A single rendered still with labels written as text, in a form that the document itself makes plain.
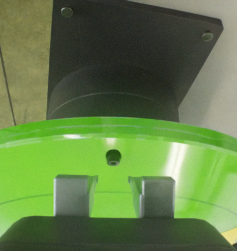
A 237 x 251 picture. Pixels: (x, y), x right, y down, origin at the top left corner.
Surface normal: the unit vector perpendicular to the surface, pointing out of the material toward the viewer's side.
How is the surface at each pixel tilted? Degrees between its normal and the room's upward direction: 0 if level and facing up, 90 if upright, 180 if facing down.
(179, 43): 0
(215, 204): 22
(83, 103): 90
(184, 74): 0
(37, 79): 0
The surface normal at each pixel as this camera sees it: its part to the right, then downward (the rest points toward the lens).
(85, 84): -0.39, -0.51
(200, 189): 0.17, 0.57
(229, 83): 0.00, 0.83
